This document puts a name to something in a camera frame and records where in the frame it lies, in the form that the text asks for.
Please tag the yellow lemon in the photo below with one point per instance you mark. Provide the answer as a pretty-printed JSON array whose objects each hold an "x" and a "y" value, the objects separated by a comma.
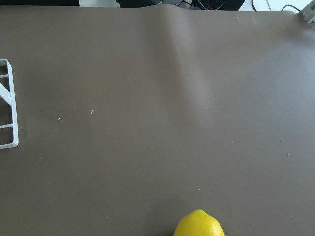
[{"x": 198, "y": 223}]

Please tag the white cup rack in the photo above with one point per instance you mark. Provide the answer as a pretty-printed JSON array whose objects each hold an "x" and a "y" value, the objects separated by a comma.
[{"x": 8, "y": 96}]

